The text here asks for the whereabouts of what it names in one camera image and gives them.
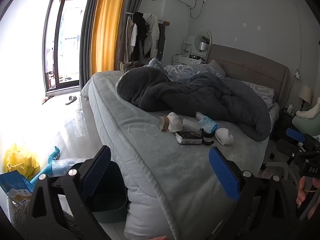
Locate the black plastic hook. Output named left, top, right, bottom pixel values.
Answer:
left=201, top=129, right=215, bottom=146

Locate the white shelf organizer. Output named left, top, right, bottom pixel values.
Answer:
left=183, top=40, right=197, bottom=57

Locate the white vanity table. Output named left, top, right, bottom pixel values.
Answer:
left=172, top=54, right=207, bottom=67

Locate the beige pillow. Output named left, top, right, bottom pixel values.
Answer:
left=209, top=59, right=227, bottom=77

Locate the yellow plastic bag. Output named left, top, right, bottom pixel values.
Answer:
left=3, top=144, right=40, bottom=180

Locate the grey fuzzy cloth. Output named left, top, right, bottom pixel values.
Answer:
left=12, top=200, right=83, bottom=240

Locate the blue toy dinosaur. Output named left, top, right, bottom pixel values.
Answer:
left=30, top=145, right=62, bottom=185

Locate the clothes rack rail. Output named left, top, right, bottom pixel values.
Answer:
left=125, top=12, right=170, bottom=26

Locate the bed with grey sheet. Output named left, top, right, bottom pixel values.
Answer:
left=80, top=44, right=290, bottom=240

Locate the cloud patterned duvet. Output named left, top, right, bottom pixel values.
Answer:
left=147, top=58, right=275, bottom=110

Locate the white sock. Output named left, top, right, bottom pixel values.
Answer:
left=215, top=127, right=234, bottom=145

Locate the dark grey curtain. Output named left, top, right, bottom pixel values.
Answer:
left=114, top=0, right=150, bottom=65
left=79, top=0, right=100, bottom=85

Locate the dark nightstand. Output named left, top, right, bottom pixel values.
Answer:
left=280, top=109, right=300, bottom=140

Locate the white bedside lamp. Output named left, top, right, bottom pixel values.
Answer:
left=299, top=85, right=313, bottom=110

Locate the bubble wrap sheet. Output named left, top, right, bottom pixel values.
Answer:
left=50, top=157, right=89, bottom=178

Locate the dark green trash bin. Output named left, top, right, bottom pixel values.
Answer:
left=72, top=161, right=128, bottom=224

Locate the round white mirror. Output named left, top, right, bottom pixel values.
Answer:
left=194, top=29, right=212, bottom=52

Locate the white plush toy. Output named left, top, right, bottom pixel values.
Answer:
left=296, top=109, right=318, bottom=119

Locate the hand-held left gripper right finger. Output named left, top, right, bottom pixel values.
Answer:
left=209, top=146, right=299, bottom=240

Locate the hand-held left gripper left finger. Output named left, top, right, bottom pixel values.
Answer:
left=30, top=145, right=112, bottom=240

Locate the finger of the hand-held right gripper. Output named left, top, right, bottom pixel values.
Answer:
left=286, top=128, right=320, bottom=153
left=276, top=139, right=307, bottom=162

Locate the blue tissue packet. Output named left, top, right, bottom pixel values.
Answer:
left=199, top=115, right=218, bottom=133

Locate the pale green chair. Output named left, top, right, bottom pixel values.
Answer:
left=292, top=115, right=320, bottom=137

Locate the black and white box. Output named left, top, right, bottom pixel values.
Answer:
left=175, top=131, right=203, bottom=145

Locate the dark grey fleece blanket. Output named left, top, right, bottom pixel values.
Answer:
left=115, top=66, right=272, bottom=142

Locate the white jacket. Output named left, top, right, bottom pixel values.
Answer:
left=144, top=14, right=160, bottom=58

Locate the white office chair base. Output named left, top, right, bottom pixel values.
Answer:
left=262, top=152, right=298, bottom=180

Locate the grey cat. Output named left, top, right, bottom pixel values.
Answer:
left=120, top=60, right=145, bottom=72

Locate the yellow curtain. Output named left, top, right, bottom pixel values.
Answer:
left=90, top=0, right=129, bottom=77

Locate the dark grey garment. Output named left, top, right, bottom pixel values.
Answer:
left=157, top=24, right=167, bottom=62

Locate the sliding glass door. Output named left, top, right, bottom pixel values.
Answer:
left=42, top=0, right=94, bottom=92

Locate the person's right hand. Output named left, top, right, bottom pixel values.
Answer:
left=296, top=174, right=316, bottom=208

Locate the black garment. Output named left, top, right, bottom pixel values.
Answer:
left=132, top=12, right=150, bottom=60

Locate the brown tape roll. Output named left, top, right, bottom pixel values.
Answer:
left=159, top=117, right=171, bottom=131

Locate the beige coat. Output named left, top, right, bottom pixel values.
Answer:
left=126, top=16, right=138, bottom=58

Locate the silver table lamp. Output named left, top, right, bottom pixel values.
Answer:
left=199, top=41, right=209, bottom=60

